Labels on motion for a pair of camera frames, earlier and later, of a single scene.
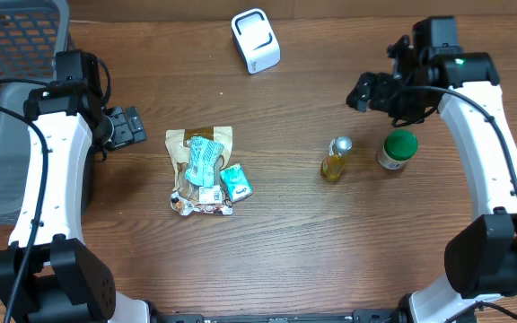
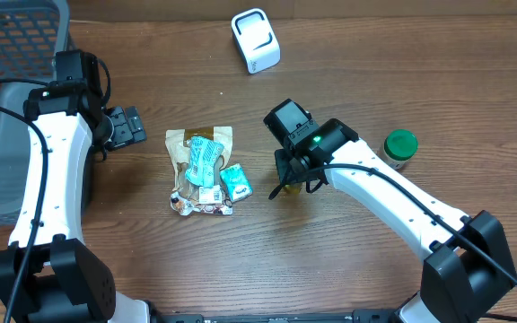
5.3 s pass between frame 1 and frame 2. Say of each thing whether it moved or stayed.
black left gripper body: stayed
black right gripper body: moved
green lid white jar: stayed
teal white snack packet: stayed
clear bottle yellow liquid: moved
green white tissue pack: stayed
